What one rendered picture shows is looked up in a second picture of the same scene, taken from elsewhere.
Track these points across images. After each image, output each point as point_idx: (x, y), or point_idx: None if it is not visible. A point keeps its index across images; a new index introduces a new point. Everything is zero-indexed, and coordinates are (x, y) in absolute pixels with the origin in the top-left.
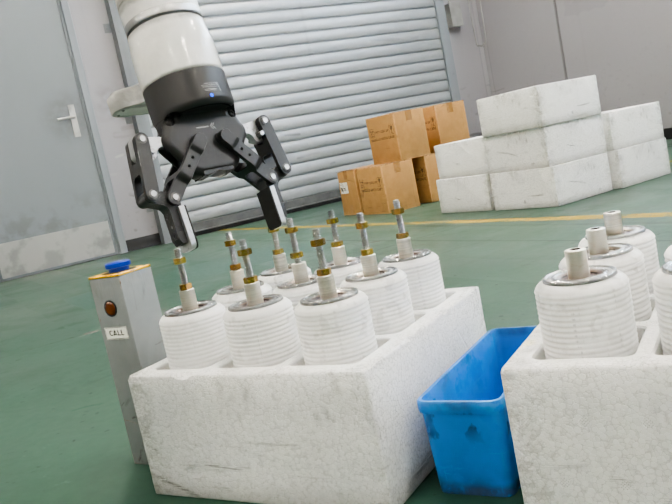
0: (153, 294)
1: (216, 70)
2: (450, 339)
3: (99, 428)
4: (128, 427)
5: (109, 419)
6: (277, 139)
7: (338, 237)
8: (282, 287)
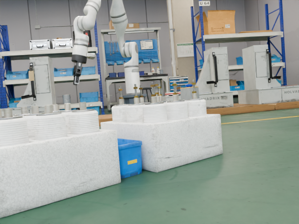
0: (188, 96)
1: (72, 55)
2: (131, 134)
3: (238, 139)
4: None
5: (246, 139)
6: (76, 67)
7: (174, 91)
8: None
